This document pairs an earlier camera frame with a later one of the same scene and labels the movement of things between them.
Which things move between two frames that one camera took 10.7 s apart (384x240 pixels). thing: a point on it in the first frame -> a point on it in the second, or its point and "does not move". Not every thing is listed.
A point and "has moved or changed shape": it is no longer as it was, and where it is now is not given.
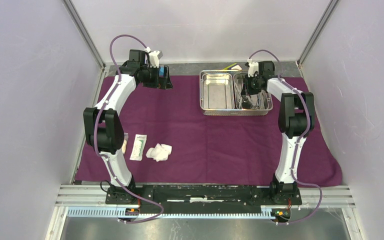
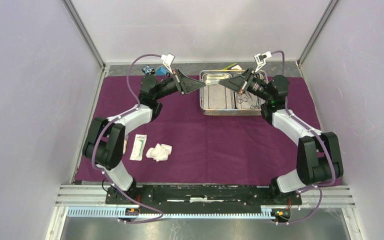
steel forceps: [240, 85] has moved or changed shape
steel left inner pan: [218, 90] does not move
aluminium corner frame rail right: [320, 26] does not move
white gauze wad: [160, 152] does not move
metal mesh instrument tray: [220, 94] does not move
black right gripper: [247, 90] -> [237, 83]
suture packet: [138, 146] does not move
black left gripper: [155, 84] -> [187, 85]
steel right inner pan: [263, 101] does not move
